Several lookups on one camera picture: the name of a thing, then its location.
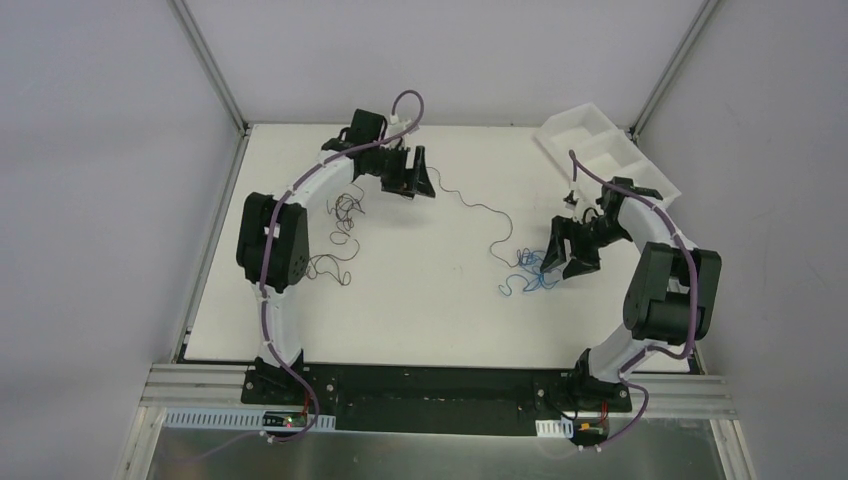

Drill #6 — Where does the blue wire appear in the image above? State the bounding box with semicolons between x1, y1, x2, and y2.
498;248;564;297

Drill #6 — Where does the black wire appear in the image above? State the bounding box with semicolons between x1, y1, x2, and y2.
426;166;531;270
304;231;362;287
325;182;367;233

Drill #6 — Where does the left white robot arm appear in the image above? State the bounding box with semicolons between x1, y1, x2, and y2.
236;109;435;405

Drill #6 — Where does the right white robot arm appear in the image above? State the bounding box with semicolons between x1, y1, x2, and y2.
540;177;722;410

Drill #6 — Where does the white compartment tray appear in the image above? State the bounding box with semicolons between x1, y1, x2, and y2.
533;102;681;211

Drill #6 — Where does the right white cable duct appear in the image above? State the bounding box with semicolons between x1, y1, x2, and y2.
535;417;574;439

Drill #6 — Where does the white cable duct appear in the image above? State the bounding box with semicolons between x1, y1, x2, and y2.
163;408;314;433
535;417;574;439

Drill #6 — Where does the aluminium frame rail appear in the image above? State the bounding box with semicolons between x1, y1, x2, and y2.
141;363;738;420

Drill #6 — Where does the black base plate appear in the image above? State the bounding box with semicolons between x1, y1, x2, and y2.
241;358;632;436

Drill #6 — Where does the right corner aluminium post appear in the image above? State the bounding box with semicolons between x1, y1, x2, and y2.
628;0;724;144

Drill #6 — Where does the corner aluminium post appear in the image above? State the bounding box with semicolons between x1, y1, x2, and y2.
167;0;248;136
628;0;724;144

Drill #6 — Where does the left corner aluminium post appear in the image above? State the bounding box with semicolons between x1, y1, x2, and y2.
167;0;248;136

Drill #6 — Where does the left white cable duct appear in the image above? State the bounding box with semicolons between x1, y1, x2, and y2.
163;408;314;433

